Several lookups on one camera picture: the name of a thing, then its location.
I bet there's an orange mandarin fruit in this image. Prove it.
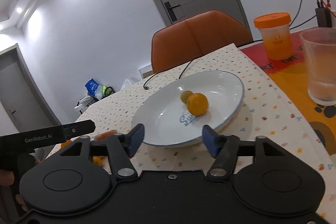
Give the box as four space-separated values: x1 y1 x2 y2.
186 93 209 117

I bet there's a small green-brown round fruit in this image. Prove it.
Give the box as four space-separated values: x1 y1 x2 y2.
180 90 193 104

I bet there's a person's left hand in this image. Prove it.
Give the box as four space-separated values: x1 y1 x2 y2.
0 170 28 211

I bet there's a plastic bag with sausage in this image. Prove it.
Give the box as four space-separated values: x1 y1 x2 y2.
94 130 117 141

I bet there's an orange fruit near bag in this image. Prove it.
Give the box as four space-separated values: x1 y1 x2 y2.
92 156 104 167

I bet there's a small orange mandarin far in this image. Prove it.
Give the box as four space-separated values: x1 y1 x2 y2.
60 140 72 149

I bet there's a white plate blue rim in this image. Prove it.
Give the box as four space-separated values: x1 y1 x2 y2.
131 71 244 147

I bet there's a floral patterned tablecloth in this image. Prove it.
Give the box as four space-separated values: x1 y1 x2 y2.
80 44 335 223

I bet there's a grey door at left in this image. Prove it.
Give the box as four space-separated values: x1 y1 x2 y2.
0 44 60 136

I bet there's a red orange placemat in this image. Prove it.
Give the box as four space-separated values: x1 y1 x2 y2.
240 32 335 157

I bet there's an orange leather chair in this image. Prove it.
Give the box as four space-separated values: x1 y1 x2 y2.
151 10 253 73

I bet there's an orange lidded plastic container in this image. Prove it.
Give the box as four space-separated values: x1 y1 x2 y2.
253 12 293 61

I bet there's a frosted plastic cup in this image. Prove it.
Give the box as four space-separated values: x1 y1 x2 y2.
300 27 336 106

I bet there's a black power adapter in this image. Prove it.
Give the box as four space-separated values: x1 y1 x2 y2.
315 7 333 28

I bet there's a black cable on table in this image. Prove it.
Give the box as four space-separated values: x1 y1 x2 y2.
143 58 200 90

